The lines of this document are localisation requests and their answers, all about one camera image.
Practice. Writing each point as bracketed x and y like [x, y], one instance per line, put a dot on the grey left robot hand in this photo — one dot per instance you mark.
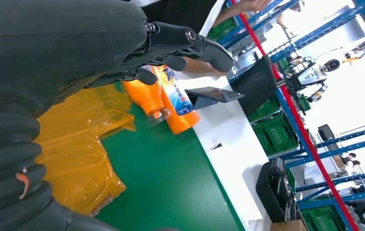
[58, 44]

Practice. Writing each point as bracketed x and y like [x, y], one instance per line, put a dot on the orange Tide detergent bottle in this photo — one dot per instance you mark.
[144, 95]
[182, 121]

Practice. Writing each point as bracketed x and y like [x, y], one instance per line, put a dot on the blue shelf rack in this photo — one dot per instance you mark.
[323, 32]

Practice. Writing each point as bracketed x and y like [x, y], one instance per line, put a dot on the tablet in dark folding case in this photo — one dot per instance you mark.
[256, 86]

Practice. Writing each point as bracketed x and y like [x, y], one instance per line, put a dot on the white humanoid robot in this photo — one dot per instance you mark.
[313, 75]

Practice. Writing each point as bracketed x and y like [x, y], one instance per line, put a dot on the yellow taped cardboard sheet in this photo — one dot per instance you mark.
[74, 153]

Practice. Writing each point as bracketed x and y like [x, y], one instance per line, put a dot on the white desk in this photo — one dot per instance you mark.
[220, 127]

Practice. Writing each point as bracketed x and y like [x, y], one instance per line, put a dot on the black monitor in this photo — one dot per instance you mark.
[326, 132]

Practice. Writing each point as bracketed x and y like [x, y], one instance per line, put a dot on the green table mat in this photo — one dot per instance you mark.
[163, 185]

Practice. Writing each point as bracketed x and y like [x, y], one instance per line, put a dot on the open cardboard box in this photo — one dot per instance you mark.
[287, 226]

